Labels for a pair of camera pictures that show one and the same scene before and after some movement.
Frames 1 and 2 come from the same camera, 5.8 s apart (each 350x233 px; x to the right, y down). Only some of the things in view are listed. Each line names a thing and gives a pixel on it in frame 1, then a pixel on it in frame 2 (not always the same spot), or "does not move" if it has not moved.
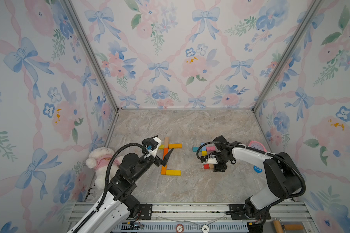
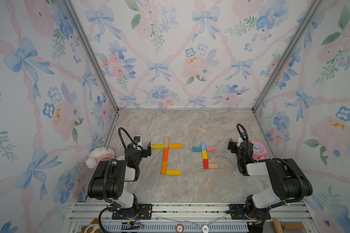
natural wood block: x=166 y=142 does not move
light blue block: x=203 y=148 does not move
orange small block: x=163 y=170 does not move
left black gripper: x=157 y=161 → x=144 y=152
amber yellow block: x=175 y=146 does not move
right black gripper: x=218 y=167 → x=233 y=145
